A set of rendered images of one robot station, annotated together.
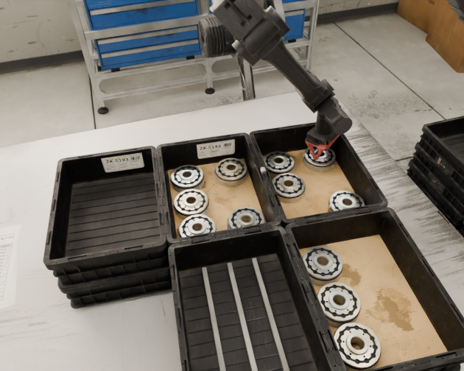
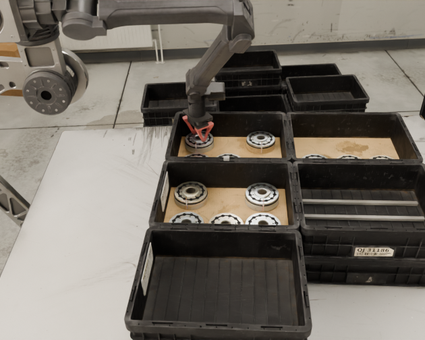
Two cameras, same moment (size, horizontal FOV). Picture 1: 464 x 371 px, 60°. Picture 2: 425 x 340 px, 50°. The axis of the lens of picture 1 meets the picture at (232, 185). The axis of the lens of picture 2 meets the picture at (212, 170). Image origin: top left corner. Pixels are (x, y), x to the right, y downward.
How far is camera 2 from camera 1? 1.20 m
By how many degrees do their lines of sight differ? 55
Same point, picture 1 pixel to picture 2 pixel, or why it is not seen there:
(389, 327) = (365, 154)
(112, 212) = (206, 301)
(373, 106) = (19, 158)
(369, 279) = (327, 151)
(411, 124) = not seen: hidden behind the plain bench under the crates
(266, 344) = (377, 210)
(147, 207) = (210, 268)
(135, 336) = (337, 326)
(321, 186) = (230, 150)
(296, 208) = not seen: hidden behind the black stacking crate
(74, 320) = not seen: outside the picture
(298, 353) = (384, 196)
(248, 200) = (230, 193)
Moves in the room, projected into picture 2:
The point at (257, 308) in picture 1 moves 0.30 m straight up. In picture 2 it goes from (347, 209) to (363, 124)
